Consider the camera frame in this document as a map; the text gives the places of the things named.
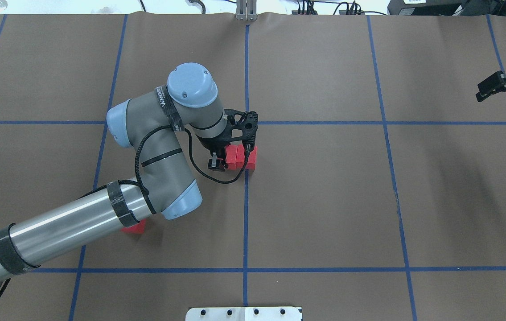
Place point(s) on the red cube block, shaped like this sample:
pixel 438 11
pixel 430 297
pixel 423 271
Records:
pixel 136 229
pixel 251 159
pixel 231 157

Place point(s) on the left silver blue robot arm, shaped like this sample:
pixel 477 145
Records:
pixel 163 182

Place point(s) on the white central pillar mount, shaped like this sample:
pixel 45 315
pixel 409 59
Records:
pixel 259 313

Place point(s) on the aluminium frame post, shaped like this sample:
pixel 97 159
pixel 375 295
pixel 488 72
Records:
pixel 246 10

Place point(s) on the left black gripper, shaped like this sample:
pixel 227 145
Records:
pixel 212 144

